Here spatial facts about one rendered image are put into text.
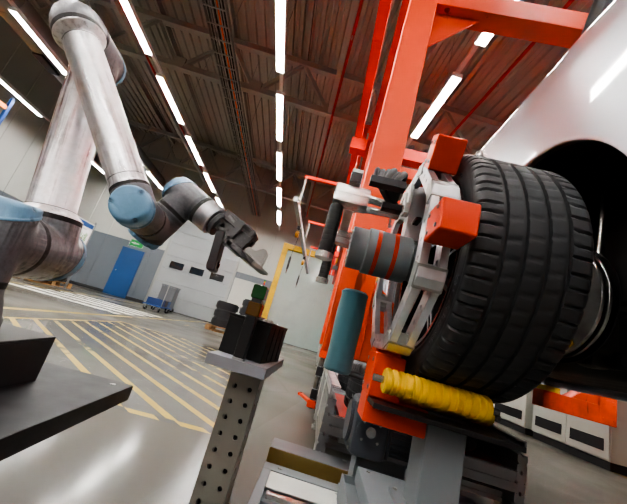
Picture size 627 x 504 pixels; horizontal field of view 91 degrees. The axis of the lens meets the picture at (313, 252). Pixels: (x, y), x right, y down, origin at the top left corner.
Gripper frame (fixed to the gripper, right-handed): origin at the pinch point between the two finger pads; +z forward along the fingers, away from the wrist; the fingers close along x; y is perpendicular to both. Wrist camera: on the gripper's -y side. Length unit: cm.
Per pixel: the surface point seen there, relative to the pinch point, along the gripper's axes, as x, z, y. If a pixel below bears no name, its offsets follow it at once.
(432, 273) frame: -23.2, 31.1, 21.8
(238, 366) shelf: 2.8, 11.8, -22.3
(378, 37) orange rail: 147, -103, 253
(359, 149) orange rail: 301, -78, 244
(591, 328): -11, 73, 43
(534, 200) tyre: -29, 37, 46
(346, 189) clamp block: -13.9, 3.8, 28.9
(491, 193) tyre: -29, 30, 42
